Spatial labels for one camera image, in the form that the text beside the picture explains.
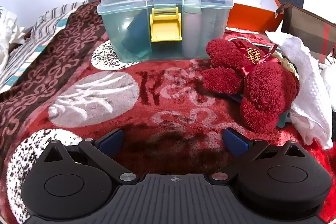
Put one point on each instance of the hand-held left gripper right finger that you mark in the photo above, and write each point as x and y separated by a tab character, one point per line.
236	142

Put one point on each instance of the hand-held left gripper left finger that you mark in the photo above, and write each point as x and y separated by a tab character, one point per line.
110	138

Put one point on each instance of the red plush toy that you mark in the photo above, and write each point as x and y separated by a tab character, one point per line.
262	87

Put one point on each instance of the orange cardboard box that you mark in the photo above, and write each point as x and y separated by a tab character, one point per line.
244	16

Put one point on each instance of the red printed blanket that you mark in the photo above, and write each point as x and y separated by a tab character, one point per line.
157	98

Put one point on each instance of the white waffle towel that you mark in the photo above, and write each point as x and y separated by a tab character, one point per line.
307	98

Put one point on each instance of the large blue bottle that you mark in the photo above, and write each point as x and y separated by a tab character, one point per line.
141	29

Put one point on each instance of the clear plastic storage box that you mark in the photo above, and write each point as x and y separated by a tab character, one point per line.
115	16

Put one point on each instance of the striped cloth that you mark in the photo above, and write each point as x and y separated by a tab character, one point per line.
34	43

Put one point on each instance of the white plastic bottle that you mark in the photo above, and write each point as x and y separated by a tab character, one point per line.
191	27

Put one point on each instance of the brown plaid bag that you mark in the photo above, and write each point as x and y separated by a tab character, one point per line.
302	24

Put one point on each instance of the white floral cloth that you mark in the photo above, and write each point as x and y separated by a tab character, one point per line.
10	27

